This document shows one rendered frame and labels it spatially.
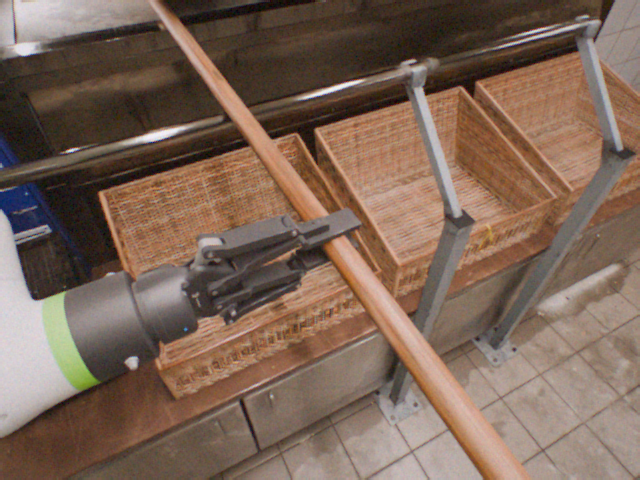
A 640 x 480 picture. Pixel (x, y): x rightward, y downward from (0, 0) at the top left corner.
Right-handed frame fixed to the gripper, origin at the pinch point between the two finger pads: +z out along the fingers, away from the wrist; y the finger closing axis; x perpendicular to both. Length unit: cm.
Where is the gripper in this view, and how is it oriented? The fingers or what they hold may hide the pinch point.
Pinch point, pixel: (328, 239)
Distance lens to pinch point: 47.7
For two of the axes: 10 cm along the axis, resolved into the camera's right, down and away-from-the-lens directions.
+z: 8.8, -3.5, 3.1
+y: 0.0, 6.7, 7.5
